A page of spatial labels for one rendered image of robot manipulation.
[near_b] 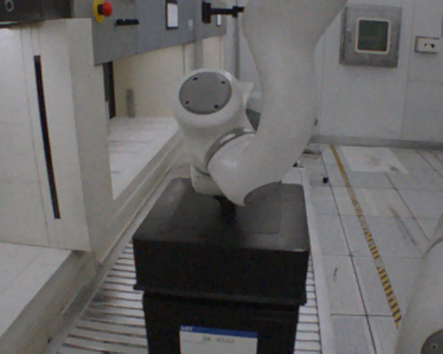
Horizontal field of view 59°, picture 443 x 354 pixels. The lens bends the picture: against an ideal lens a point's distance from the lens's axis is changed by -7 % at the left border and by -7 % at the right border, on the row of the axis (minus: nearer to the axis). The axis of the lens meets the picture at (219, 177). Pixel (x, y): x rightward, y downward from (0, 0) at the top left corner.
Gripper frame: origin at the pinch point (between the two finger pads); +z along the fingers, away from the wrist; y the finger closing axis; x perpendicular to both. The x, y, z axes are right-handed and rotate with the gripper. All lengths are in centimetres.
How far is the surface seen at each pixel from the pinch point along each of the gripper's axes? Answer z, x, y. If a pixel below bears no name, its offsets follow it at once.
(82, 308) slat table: 24.5, 20.7, 34.6
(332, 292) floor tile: 164, -12, -43
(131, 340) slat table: 18.6, 26.7, 19.6
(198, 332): 5.7, 23.9, 3.4
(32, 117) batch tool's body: -1.0, -15.4, 44.5
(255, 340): 6.2, 24.4, -6.6
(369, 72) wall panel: 312, -285, -110
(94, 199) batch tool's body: 17.8, -4.4, 34.1
